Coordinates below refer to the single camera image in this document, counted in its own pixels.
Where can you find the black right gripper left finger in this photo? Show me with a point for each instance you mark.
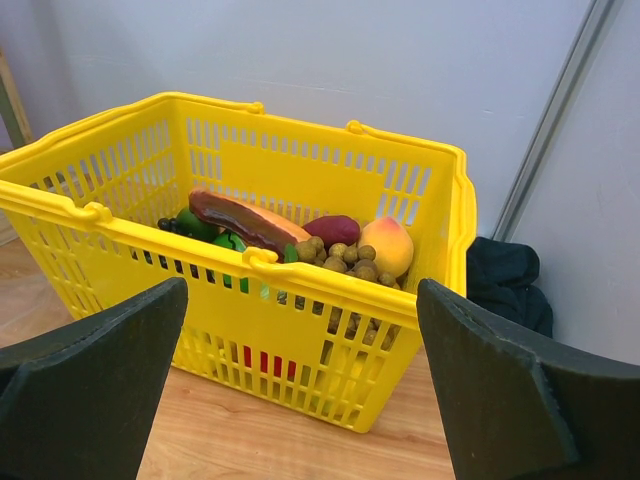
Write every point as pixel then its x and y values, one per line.
pixel 79 401

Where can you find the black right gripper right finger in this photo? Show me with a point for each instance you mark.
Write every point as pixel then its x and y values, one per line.
pixel 518 405

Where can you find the purple sweet potato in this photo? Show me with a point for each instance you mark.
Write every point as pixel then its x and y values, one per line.
pixel 334 229

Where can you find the black cloth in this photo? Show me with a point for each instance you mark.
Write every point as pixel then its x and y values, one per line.
pixel 501 279

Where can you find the red tomato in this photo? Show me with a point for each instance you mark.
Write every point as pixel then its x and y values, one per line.
pixel 274 365

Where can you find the orange yellow peach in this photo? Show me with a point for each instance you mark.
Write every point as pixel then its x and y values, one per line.
pixel 392 243

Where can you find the dark purple grape bunch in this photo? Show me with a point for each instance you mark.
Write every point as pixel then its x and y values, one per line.
pixel 168 225

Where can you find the green lime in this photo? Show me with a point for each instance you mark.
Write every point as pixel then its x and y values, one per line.
pixel 189 225

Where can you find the yellow plastic shopping basket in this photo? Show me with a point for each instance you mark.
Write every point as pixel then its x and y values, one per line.
pixel 85 200

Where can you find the brown longan bunch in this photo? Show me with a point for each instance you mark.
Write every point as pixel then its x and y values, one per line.
pixel 353 261

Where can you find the green watermelon slice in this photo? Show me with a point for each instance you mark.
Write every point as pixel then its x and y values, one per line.
pixel 229 240

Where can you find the brown glazed hot dog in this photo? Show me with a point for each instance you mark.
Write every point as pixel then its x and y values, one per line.
pixel 256 226

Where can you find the wooden clothes rack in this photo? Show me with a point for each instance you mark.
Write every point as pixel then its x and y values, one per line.
pixel 12 110

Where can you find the aluminium frame post right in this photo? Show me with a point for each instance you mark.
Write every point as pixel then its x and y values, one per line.
pixel 591 31

